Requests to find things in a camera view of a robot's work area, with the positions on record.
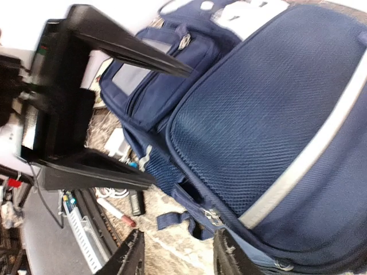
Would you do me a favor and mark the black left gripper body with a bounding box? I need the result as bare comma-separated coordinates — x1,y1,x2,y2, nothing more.
20,19,95,160

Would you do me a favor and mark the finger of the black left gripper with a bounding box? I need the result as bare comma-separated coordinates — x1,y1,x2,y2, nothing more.
38,150,155,191
67,4,193,77

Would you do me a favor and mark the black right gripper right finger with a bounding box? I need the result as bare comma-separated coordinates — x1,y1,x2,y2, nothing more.
213,229,263,275

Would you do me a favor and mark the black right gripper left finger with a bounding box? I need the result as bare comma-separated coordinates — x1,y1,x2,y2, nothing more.
96,229,145,275

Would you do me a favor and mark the white charger with cable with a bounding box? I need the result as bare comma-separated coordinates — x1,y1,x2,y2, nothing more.
96,128,132,199

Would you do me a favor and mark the white pen red cap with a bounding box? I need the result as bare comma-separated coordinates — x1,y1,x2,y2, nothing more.
96,197,136,227

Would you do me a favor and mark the black marker blue cap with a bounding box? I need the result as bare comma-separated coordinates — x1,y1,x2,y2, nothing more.
128,162,146,217

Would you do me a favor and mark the navy blue student backpack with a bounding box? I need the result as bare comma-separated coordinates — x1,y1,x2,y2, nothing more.
99,1,366,274

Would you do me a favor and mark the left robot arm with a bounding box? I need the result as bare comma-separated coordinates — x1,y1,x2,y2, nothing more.
1,4,192,190

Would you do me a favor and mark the small circuit board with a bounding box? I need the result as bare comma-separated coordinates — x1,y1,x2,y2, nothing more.
62,191,77,214

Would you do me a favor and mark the black front rail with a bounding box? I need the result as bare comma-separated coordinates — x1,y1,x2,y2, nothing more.
72,189,122,256

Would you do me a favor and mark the white slotted cable duct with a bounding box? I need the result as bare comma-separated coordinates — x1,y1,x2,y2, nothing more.
58,190,109,274

